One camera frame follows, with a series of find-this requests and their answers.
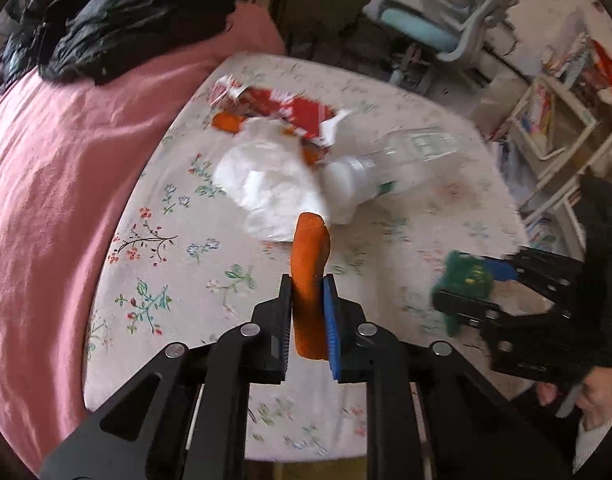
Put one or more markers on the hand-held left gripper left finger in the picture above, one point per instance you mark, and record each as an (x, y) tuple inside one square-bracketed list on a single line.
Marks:
[(273, 340)]

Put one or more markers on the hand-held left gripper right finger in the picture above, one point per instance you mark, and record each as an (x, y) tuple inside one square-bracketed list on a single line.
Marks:
[(331, 332)]

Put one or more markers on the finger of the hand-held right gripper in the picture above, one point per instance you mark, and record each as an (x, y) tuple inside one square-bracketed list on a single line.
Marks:
[(461, 302), (501, 269)]

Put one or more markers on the green packet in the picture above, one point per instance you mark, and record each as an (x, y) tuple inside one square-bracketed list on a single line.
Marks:
[(466, 272)]

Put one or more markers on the long orange peel strip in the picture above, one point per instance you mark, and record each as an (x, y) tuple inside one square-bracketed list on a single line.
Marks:
[(308, 260)]

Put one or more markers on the white tissue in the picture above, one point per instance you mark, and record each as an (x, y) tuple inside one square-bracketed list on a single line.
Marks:
[(266, 180)]

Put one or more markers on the orange peel piece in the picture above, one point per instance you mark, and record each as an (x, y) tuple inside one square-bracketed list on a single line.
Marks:
[(312, 154), (226, 122)]

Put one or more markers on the person's right forearm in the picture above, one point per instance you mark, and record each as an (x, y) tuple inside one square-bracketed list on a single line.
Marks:
[(593, 445)]

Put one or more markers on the person's right hand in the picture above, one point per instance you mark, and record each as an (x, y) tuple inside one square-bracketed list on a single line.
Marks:
[(603, 395)]

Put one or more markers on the clear plastic bottle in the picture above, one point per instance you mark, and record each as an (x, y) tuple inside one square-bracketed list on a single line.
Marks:
[(386, 165)]

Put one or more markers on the white bookshelf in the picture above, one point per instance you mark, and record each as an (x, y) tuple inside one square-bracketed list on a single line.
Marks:
[(561, 110)]

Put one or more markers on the red plastic bag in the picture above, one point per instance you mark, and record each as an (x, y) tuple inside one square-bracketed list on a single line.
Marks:
[(611, 75)]

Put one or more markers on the red snack wrapper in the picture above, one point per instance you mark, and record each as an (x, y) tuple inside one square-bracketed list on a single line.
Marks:
[(306, 110)]

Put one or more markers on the pink blanket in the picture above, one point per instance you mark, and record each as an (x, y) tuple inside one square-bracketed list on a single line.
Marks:
[(60, 210)]

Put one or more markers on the blue and grey desk chair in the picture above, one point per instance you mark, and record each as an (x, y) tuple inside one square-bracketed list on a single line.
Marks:
[(421, 25)]

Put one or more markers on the black puffer jacket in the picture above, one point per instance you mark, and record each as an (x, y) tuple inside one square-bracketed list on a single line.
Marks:
[(125, 15)]

